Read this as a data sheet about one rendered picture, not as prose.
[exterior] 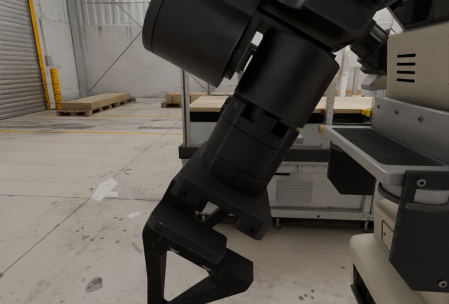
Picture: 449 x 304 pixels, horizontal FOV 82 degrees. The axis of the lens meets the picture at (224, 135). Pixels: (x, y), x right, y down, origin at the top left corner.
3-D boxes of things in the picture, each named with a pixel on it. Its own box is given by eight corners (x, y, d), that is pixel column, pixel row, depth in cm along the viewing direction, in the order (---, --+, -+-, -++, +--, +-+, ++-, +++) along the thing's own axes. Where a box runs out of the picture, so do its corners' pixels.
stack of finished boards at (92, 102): (129, 97, 866) (129, 93, 861) (91, 109, 633) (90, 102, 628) (107, 97, 869) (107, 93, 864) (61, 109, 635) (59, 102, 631)
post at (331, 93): (328, 158, 151) (337, 74, 139) (322, 158, 151) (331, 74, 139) (326, 156, 155) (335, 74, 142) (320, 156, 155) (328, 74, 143)
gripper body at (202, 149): (164, 198, 16) (221, 89, 14) (197, 156, 26) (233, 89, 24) (258, 250, 16) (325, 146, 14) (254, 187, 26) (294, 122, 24)
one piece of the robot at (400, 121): (388, 193, 57) (405, 95, 52) (512, 302, 31) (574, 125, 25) (314, 190, 59) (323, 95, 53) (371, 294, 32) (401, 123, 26)
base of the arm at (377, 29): (422, 38, 51) (389, 43, 62) (391, 12, 50) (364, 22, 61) (388, 75, 53) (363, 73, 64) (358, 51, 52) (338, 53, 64)
